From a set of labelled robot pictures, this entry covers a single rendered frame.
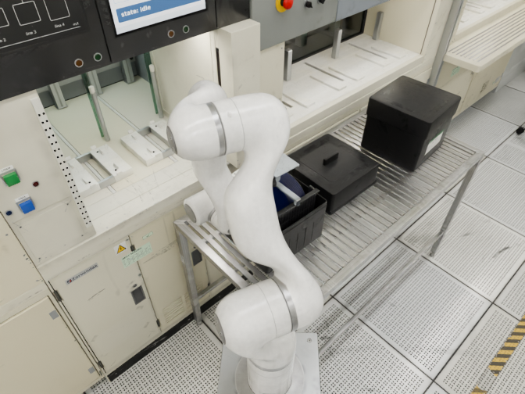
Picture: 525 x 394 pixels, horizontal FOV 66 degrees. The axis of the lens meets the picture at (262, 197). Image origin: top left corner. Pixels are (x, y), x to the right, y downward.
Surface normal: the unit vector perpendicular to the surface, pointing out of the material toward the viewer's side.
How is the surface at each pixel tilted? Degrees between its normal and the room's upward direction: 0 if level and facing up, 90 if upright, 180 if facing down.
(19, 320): 90
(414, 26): 90
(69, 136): 0
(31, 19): 90
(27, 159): 90
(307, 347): 0
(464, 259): 0
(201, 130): 54
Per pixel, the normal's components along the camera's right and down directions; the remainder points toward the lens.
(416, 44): -0.73, 0.47
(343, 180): 0.00, -0.72
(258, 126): 0.34, 0.25
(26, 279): 0.68, 0.51
